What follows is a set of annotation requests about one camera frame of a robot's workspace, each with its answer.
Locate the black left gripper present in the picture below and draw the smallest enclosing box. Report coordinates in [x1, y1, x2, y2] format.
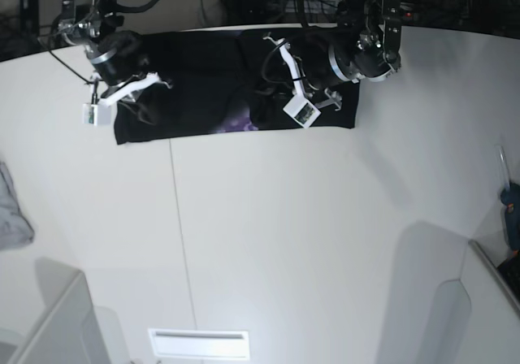
[302, 34, 401, 90]

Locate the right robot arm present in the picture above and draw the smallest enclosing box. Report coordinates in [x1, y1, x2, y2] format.
[47, 0, 160, 86]

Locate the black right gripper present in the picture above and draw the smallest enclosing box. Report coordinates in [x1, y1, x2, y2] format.
[84, 31, 142, 86]

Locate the blue glue gun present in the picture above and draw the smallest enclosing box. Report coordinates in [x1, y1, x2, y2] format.
[496, 145, 519, 252]

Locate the black keyboard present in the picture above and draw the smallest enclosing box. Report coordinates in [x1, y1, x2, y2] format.
[498, 255, 520, 301]

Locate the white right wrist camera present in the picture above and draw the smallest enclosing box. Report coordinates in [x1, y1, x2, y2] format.
[82, 71, 173, 126]

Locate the grey cloth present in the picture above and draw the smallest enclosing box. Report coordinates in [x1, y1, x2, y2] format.
[1, 162, 35, 251]

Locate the black T-shirt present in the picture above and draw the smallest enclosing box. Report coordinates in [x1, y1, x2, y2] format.
[114, 28, 359, 145]

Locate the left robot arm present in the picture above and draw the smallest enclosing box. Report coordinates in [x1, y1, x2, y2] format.
[295, 0, 401, 90]

